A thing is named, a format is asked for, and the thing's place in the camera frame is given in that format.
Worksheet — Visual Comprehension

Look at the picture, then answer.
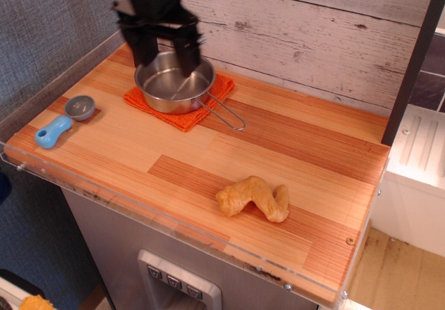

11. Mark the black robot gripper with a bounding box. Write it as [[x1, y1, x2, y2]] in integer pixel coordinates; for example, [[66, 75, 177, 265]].
[[112, 0, 201, 77]]

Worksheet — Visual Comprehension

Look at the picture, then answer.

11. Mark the stainless steel pot with handle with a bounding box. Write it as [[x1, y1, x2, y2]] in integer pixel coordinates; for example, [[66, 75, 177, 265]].
[[134, 51, 246, 131]]

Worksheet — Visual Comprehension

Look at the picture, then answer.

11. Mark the orange folded cloth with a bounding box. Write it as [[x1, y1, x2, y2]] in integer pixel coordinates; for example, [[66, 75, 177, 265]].
[[124, 74, 235, 132]]

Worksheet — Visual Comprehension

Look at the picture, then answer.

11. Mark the blue grey measuring scoop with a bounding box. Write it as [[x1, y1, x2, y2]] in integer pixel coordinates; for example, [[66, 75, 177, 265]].
[[34, 95, 96, 149]]

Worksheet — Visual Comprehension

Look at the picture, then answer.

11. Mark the tan toy chicken piece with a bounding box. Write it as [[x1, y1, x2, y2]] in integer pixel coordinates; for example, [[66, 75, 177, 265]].
[[216, 176, 289, 222]]

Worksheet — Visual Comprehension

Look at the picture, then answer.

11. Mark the clear acrylic edge guard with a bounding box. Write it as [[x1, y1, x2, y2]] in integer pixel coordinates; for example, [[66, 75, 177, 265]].
[[5, 135, 389, 308]]

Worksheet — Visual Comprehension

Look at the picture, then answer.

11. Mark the grey toy fridge cabinet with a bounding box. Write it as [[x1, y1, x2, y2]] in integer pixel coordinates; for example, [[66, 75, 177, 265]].
[[63, 190, 317, 309]]

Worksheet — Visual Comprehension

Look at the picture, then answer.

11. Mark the silver dispenser button panel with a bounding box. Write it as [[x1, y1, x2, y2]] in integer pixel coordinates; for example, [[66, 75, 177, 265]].
[[138, 250, 223, 309]]

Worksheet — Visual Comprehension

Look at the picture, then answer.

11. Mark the white toy sink unit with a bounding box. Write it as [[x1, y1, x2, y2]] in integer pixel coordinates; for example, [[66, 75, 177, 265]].
[[370, 27, 445, 255]]

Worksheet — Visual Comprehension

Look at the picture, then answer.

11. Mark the yellow object bottom left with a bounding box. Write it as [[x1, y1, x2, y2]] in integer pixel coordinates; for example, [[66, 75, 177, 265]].
[[19, 295, 55, 310]]

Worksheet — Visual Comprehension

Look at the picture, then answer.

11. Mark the dark right shelf post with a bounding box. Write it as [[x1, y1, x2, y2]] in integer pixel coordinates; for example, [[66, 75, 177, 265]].
[[381, 0, 444, 146]]

